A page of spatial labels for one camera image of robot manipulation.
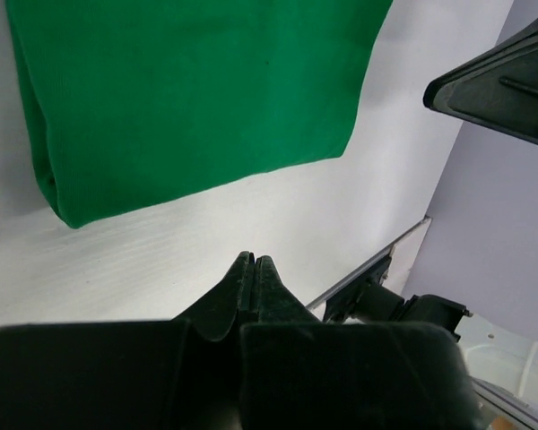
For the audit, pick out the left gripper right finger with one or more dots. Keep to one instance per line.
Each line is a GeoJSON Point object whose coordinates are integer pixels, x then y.
{"type": "Point", "coordinates": [387, 375]}

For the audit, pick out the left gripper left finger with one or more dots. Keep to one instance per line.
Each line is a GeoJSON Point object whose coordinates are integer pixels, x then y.
{"type": "Point", "coordinates": [124, 375]}

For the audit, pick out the aluminium table rail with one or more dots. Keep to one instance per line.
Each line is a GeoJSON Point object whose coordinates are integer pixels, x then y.
{"type": "Point", "coordinates": [401, 255]}

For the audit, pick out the green t shirt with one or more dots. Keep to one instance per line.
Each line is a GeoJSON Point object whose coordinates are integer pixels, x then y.
{"type": "Point", "coordinates": [129, 104]}

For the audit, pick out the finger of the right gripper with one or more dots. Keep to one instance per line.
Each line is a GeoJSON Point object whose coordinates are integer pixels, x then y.
{"type": "Point", "coordinates": [497, 90]}

